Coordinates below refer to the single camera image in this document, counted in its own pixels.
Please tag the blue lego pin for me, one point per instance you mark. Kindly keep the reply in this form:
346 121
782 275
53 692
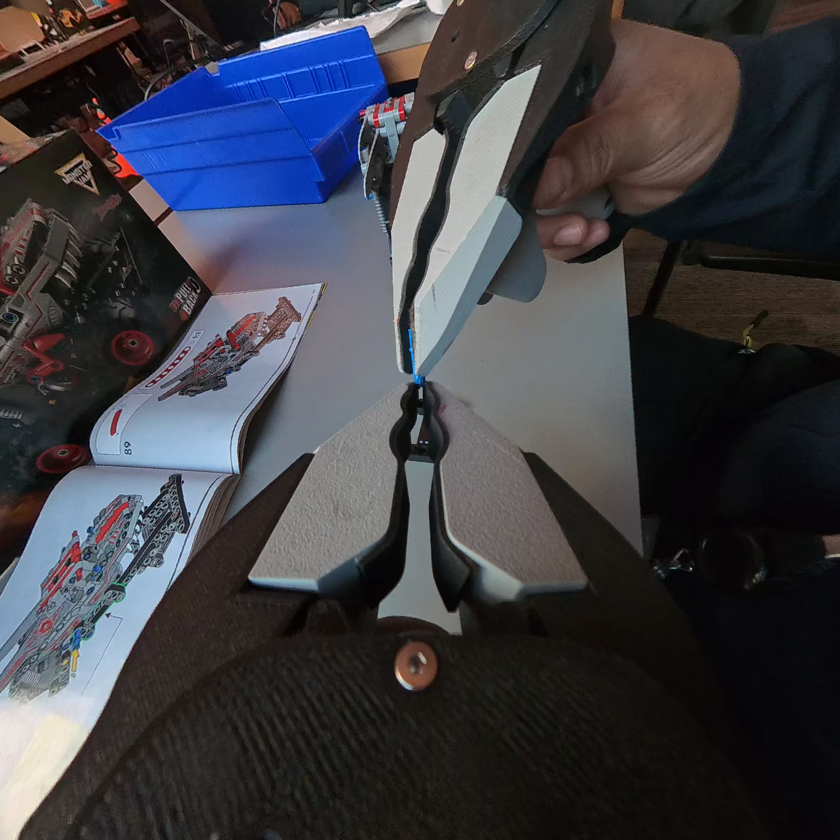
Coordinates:
416 380

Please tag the black metal chair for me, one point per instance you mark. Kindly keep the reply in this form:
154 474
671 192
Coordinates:
754 266

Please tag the person's right forearm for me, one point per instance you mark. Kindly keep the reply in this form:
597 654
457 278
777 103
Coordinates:
787 144

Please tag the metal carabiner clip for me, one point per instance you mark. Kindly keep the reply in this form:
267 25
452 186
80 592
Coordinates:
676 562

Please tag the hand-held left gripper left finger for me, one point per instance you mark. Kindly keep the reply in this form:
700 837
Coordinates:
328 512

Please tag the open lego instruction booklet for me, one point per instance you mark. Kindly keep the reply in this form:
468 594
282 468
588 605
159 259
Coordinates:
210 367

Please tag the blue plastic bin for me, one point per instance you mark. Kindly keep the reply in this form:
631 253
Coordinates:
249 138

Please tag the partly built lego model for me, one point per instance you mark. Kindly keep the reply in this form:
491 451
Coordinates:
384 131

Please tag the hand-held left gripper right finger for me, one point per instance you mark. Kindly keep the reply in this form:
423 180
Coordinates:
505 512

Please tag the black lego set box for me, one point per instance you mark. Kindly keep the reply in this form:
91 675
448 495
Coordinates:
72 275

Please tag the cluttered wooden desk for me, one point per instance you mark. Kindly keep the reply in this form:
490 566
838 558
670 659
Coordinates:
65 59

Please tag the person's dark trousers legs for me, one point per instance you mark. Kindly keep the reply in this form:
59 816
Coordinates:
741 459

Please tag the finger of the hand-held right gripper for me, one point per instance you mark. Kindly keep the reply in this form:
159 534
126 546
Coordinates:
413 210
479 216

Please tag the black lego frame piece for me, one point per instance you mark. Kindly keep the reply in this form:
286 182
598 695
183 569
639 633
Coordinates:
420 430

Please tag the person's right hand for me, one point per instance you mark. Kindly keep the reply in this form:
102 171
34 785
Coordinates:
663 124

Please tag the white plastic bag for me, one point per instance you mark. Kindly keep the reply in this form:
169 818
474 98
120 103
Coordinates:
367 26

